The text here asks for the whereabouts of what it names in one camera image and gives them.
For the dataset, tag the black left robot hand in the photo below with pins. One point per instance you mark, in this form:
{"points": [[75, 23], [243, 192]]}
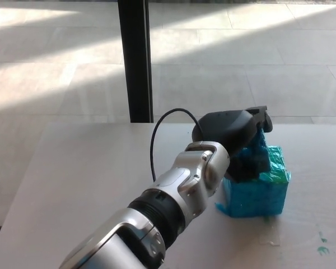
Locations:
{"points": [[226, 129]]}

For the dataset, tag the small blue taped cube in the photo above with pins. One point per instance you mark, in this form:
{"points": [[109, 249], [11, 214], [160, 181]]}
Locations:
{"points": [[259, 148]]}

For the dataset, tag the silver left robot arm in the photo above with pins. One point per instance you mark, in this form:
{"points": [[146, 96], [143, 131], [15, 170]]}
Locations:
{"points": [[162, 201]]}

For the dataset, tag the big blue taped cube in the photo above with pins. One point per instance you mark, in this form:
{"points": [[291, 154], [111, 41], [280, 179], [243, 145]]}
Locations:
{"points": [[257, 196]]}

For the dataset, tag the black window frame post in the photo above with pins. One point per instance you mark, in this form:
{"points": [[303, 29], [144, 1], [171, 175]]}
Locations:
{"points": [[135, 61]]}

